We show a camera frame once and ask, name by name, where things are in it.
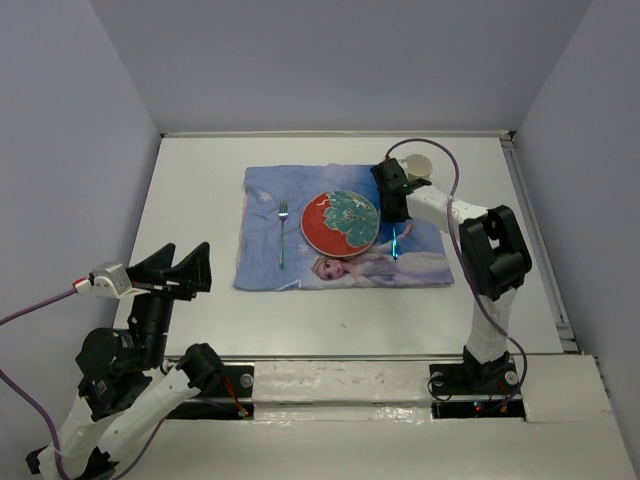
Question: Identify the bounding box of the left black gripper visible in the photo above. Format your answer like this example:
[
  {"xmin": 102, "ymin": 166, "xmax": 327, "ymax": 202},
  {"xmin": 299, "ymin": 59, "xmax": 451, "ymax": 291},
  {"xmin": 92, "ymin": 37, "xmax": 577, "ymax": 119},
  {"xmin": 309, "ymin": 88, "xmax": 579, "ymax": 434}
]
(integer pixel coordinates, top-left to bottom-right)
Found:
[{"xmin": 129, "ymin": 239, "xmax": 214, "ymax": 364}]

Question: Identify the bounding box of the pale yellow mug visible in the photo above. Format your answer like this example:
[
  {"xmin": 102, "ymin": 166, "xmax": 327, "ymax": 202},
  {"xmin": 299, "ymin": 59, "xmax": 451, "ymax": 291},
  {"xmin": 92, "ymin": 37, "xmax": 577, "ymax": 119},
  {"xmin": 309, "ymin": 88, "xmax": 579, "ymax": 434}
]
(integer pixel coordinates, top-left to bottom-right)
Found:
[{"xmin": 401, "ymin": 154, "xmax": 433, "ymax": 181}]

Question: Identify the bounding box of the iridescent spoon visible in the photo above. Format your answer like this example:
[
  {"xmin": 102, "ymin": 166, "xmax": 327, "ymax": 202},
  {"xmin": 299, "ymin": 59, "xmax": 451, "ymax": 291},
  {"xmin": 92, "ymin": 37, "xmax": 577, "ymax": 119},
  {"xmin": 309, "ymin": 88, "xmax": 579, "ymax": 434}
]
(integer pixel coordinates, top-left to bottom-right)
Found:
[{"xmin": 391, "ymin": 224, "xmax": 399, "ymax": 262}]

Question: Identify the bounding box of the red and teal plate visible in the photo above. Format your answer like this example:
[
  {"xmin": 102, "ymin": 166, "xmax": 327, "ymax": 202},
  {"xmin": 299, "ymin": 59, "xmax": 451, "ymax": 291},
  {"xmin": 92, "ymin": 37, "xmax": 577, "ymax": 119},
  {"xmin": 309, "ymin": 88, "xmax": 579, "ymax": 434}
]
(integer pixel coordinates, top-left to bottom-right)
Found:
[{"xmin": 300, "ymin": 190, "xmax": 380, "ymax": 258}]

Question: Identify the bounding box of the blue printed cloth placemat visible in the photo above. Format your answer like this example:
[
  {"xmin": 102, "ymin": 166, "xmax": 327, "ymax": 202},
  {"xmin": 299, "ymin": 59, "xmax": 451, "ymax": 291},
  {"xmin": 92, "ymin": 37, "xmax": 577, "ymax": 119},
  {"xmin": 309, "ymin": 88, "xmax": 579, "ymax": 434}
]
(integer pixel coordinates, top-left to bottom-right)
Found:
[{"xmin": 234, "ymin": 164, "xmax": 454, "ymax": 291}]

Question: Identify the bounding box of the iridescent fork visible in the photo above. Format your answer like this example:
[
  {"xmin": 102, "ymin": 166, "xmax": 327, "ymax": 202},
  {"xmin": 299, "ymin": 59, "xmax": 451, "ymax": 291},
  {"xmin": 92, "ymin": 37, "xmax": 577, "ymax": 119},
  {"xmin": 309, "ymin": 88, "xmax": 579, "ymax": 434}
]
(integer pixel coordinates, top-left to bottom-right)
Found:
[{"xmin": 278, "ymin": 200, "xmax": 289, "ymax": 270}]

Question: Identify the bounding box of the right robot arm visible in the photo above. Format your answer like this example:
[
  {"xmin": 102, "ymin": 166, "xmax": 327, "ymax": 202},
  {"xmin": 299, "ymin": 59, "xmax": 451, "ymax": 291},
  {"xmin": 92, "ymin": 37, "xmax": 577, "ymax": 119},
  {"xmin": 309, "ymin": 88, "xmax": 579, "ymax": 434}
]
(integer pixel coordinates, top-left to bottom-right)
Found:
[{"xmin": 371, "ymin": 159, "xmax": 532, "ymax": 401}]

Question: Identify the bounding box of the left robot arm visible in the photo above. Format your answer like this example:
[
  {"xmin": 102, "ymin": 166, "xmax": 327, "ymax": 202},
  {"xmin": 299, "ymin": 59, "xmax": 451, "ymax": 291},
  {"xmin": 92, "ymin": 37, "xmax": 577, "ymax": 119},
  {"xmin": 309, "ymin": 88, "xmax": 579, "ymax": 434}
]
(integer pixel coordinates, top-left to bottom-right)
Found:
[{"xmin": 26, "ymin": 242, "xmax": 224, "ymax": 479}]

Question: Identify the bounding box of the white front platform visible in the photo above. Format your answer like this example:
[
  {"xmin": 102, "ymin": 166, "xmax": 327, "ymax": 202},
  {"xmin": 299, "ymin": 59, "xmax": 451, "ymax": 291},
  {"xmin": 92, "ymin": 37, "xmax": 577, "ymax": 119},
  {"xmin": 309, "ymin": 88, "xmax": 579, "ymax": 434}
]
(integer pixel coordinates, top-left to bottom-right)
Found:
[{"xmin": 118, "ymin": 355, "xmax": 636, "ymax": 479}]

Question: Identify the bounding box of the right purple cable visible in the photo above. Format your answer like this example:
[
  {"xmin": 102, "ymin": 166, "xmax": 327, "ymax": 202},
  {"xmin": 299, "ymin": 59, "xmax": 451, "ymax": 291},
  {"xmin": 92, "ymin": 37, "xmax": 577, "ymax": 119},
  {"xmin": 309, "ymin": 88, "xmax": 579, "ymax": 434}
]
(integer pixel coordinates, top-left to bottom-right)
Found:
[{"xmin": 384, "ymin": 138, "xmax": 527, "ymax": 401}]

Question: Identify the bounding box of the purple cable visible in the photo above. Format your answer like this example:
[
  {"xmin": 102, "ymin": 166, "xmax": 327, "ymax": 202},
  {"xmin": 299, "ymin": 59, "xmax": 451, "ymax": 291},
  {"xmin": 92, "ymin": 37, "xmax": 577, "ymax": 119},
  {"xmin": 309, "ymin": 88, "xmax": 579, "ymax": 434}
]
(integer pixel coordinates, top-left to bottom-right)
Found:
[
  {"xmin": 384, "ymin": 138, "xmax": 527, "ymax": 401},
  {"xmin": 0, "ymin": 289, "xmax": 166, "ymax": 480}
]

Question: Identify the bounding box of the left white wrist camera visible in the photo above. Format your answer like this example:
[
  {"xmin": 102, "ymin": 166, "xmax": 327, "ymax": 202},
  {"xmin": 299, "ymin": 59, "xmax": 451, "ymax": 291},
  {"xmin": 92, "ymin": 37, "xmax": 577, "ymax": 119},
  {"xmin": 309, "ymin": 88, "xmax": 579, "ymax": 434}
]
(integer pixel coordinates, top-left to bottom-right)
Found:
[{"xmin": 73, "ymin": 263, "xmax": 142, "ymax": 300}]

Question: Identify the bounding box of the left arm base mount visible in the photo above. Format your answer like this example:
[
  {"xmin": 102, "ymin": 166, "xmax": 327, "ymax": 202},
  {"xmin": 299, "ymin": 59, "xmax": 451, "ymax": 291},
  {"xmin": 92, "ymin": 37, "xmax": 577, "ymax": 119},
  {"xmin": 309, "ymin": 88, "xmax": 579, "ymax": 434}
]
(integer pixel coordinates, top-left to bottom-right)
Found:
[{"xmin": 173, "ymin": 364, "xmax": 255, "ymax": 421}]

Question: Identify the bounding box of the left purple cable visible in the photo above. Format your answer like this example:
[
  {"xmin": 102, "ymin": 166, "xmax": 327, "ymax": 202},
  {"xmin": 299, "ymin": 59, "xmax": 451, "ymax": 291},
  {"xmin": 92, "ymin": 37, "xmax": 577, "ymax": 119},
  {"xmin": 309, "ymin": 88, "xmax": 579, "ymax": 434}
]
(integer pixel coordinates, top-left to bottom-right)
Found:
[{"xmin": 0, "ymin": 289, "xmax": 166, "ymax": 480}]

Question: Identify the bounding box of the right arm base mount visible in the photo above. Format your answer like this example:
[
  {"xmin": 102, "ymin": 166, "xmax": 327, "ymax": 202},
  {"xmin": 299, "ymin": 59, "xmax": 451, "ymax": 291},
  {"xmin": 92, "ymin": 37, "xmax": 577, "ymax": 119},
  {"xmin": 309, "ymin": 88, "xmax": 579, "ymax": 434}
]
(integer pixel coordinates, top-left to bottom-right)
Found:
[{"xmin": 426, "ymin": 362, "xmax": 526, "ymax": 420}]

